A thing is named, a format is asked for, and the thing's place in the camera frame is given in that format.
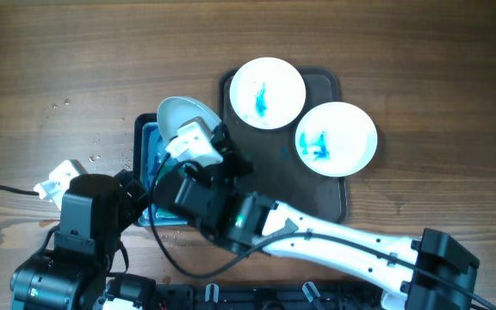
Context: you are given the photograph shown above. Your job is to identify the white plate two smears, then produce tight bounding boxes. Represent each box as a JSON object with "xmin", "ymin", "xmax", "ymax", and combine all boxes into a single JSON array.
[{"xmin": 294, "ymin": 102, "xmax": 378, "ymax": 177}]

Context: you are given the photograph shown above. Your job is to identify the small white plate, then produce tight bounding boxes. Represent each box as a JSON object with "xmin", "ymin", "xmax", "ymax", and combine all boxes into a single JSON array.
[{"xmin": 157, "ymin": 96, "xmax": 222, "ymax": 146}]

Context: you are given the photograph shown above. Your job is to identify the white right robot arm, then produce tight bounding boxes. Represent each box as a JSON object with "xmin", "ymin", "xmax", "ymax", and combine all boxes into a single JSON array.
[{"xmin": 152, "ymin": 122, "xmax": 483, "ymax": 309}]

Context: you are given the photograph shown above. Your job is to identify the dark brown serving tray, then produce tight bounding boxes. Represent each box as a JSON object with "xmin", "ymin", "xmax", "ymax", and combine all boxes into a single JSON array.
[{"xmin": 218, "ymin": 67, "xmax": 349, "ymax": 223}]

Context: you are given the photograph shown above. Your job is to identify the white plate streak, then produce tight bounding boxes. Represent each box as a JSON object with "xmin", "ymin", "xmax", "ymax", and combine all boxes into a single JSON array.
[{"xmin": 229, "ymin": 57, "xmax": 307, "ymax": 130}]

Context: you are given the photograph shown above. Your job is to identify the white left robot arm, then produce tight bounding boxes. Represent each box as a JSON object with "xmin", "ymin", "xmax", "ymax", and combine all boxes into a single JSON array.
[{"xmin": 9, "ymin": 170, "xmax": 151, "ymax": 309}]

